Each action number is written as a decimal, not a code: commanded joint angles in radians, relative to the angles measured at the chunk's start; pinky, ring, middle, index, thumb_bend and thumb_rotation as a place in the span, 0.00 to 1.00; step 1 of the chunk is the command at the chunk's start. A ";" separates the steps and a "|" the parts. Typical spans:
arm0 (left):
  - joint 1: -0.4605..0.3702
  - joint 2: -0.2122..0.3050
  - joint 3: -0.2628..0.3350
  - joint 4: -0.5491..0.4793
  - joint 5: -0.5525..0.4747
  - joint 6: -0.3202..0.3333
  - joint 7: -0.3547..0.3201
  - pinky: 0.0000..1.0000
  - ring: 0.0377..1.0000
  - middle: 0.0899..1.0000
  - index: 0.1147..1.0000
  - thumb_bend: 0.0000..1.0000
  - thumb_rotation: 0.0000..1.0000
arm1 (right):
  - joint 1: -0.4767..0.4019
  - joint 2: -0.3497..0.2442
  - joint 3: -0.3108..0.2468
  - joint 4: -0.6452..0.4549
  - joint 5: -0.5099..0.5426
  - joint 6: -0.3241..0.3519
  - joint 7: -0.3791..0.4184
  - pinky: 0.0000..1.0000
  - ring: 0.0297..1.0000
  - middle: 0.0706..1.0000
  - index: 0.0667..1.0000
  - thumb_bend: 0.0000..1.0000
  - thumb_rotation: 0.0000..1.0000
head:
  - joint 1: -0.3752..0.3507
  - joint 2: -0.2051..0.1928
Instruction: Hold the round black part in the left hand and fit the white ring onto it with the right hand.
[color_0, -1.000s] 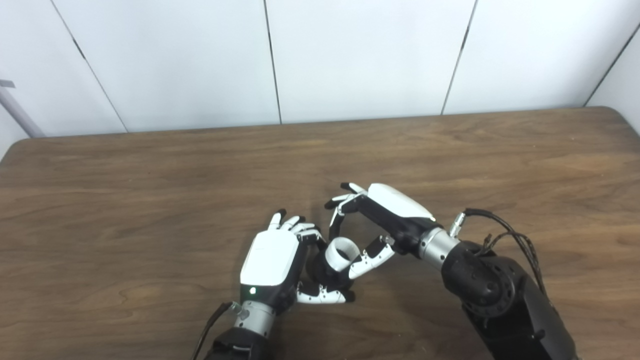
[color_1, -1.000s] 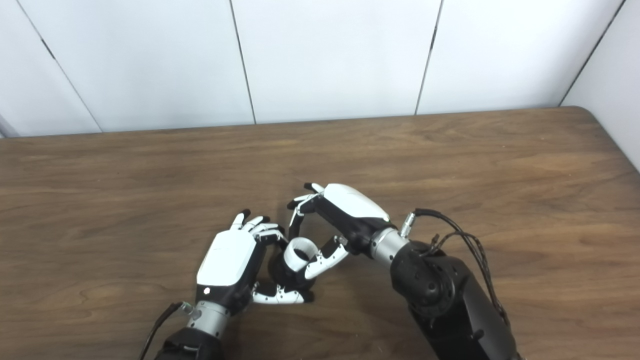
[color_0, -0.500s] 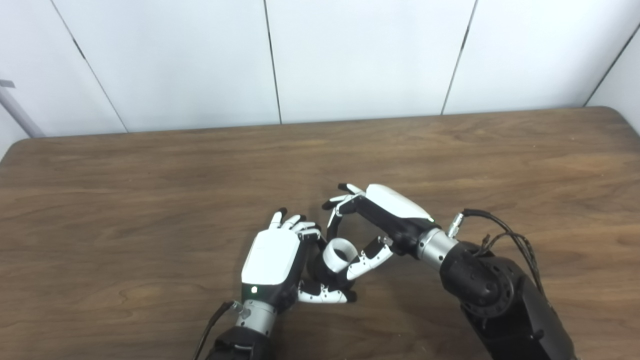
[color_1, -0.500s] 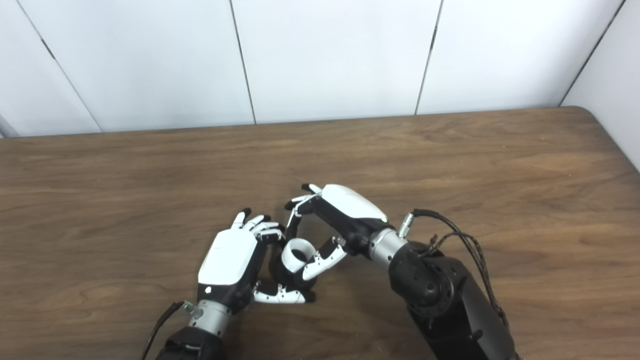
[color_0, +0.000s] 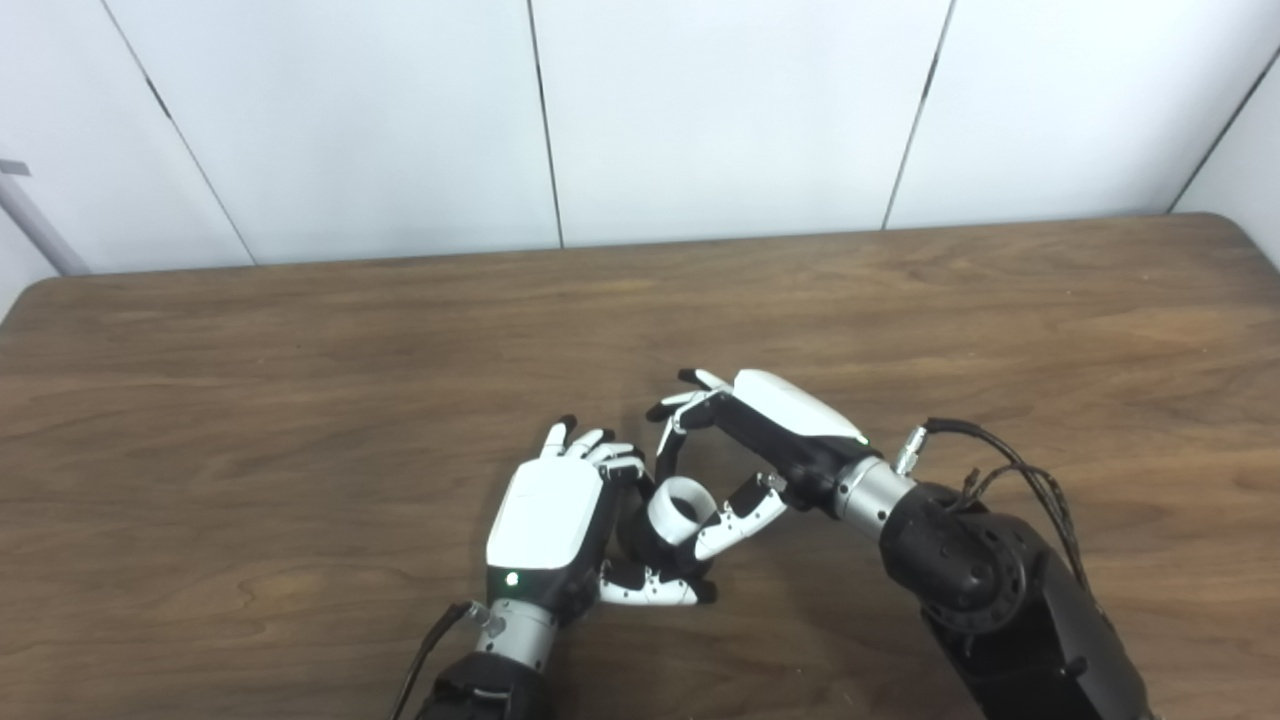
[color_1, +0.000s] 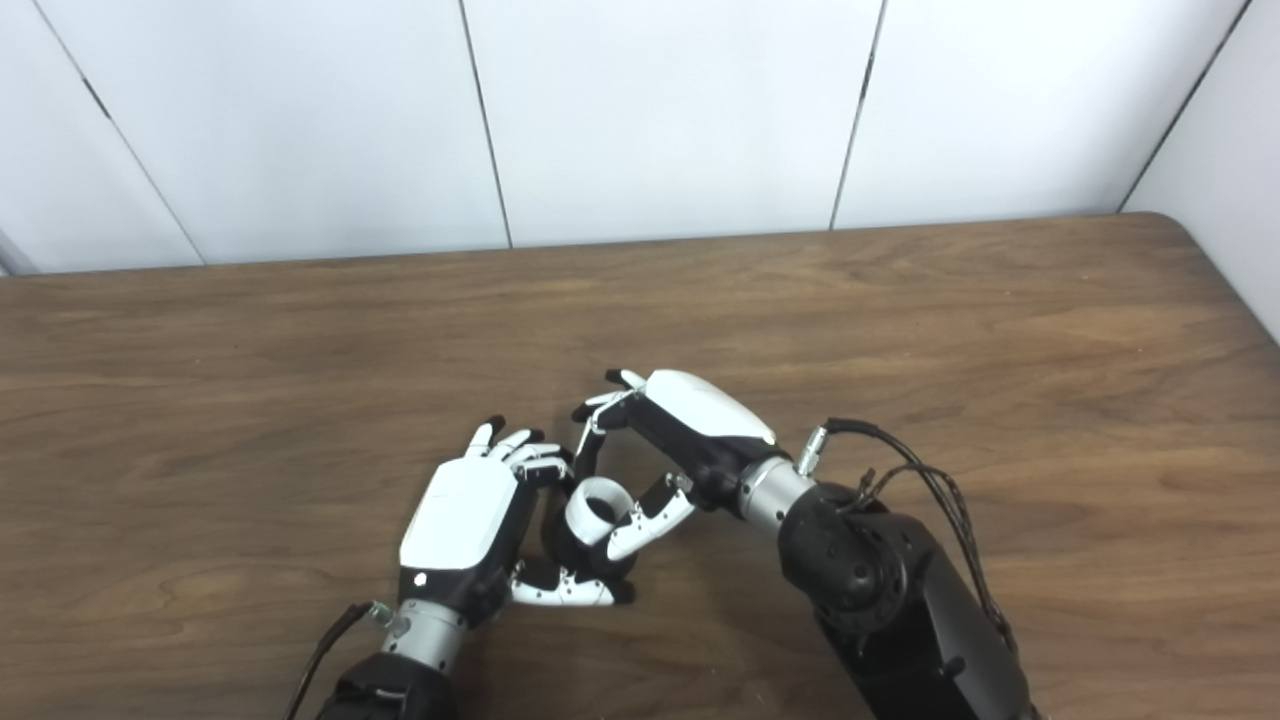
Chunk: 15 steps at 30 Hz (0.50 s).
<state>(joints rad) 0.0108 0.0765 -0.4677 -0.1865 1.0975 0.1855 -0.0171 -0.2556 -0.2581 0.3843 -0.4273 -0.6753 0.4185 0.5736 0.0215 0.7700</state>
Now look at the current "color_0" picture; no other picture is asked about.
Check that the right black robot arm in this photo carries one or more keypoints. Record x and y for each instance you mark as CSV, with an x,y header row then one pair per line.
x,y
1010,620

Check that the round black part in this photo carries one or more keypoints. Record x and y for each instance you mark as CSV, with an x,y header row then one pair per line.
x,y
660,558

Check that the grey corner post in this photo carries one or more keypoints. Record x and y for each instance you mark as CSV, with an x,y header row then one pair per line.
x,y
40,225

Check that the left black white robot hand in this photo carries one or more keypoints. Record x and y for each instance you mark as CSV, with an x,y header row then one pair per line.
x,y
545,520

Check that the small grey tag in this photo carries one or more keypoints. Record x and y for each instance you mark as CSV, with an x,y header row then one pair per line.
x,y
12,167

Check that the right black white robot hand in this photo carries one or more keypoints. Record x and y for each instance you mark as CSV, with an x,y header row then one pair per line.
x,y
800,410

